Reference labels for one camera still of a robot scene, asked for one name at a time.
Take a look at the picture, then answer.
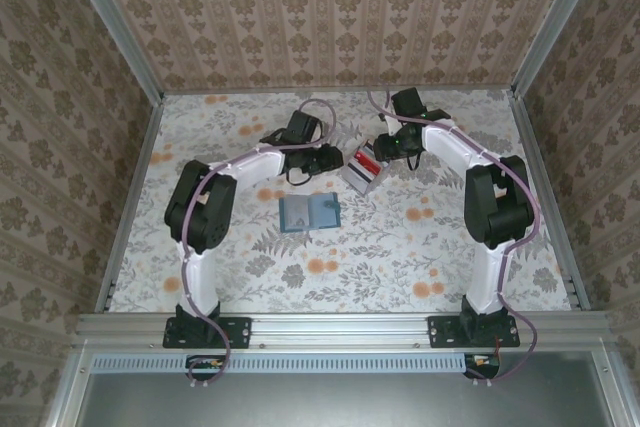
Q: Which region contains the grey slotted cable duct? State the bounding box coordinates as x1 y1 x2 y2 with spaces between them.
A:
91 352 471 374

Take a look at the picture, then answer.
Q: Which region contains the grey patterned card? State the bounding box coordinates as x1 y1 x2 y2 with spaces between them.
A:
280 196 312 232

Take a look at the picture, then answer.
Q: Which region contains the blue leather card holder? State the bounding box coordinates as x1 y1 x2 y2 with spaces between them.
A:
278 193 342 235

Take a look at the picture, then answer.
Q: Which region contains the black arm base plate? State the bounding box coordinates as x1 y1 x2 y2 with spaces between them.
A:
428 315 521 349
163 315 252 349

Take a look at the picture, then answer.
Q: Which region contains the thin aluminium frame rail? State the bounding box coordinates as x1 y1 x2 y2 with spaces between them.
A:
160 87 516 96

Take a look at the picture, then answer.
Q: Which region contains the wide aluminium frame rail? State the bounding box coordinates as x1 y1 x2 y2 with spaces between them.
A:
73 311 617 349

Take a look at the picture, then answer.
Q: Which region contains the small connector circuit board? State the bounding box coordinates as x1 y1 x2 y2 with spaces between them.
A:
185 354 226 382
463 352 502 381

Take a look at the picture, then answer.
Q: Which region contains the red card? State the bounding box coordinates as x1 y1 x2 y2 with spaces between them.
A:
354 149 382 174

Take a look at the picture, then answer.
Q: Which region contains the red and grey box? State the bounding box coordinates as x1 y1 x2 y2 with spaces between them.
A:
342 140 395 197

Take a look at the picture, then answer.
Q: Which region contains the grey metal panel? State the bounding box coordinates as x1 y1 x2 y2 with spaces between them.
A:
74 350 621 427

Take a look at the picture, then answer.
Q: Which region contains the aluminium frame post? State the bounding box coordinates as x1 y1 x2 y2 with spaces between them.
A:
63 0 166 101
510 0 610 98

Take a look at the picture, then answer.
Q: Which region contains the floral table cover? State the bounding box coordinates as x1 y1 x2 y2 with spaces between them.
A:
107 89 574 314

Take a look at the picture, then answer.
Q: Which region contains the grey card with stripe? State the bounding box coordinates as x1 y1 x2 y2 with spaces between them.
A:
345 159 375 189

